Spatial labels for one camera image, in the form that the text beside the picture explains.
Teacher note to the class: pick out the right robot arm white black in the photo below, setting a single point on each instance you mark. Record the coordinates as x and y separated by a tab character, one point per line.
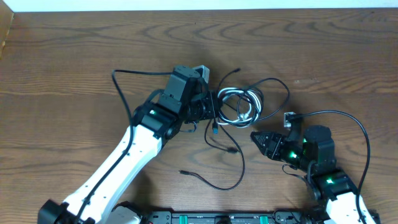
313	152

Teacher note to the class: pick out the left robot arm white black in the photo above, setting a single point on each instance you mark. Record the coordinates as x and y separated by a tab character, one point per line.
185	99

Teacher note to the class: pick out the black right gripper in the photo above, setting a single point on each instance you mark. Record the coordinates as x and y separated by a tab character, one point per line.
277	147

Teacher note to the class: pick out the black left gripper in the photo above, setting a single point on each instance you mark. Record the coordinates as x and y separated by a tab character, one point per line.
213	104

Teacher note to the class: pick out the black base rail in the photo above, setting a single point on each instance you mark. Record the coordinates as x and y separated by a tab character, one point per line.
165	217

